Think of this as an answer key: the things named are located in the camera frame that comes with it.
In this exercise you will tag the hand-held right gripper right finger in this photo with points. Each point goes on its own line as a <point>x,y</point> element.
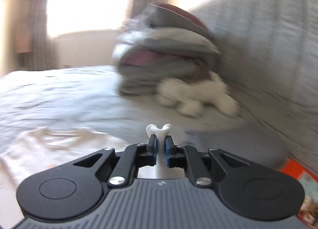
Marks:
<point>167,152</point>

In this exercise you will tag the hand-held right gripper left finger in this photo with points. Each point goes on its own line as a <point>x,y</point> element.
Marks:
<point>155,151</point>

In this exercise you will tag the white long-sleeve shirt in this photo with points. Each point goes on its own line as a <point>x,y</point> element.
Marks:
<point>62,142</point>

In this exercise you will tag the white plush dog toy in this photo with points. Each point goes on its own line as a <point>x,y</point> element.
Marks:
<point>198,94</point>

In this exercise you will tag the folded grey garment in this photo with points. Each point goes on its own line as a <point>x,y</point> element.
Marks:
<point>236,144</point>

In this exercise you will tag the folded grey quilt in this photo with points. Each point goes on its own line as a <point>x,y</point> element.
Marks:
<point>149,70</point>

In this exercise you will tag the bed with grey sheet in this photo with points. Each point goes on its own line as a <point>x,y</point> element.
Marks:
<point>74,94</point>

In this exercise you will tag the orange book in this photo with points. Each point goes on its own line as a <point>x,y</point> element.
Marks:
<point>290,168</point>

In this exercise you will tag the light blue card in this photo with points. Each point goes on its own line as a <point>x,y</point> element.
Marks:
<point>310,186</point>

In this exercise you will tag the grey quilted headboard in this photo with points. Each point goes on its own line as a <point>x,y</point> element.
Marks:
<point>268,45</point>

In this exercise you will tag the window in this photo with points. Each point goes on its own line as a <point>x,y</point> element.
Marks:
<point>87,3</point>

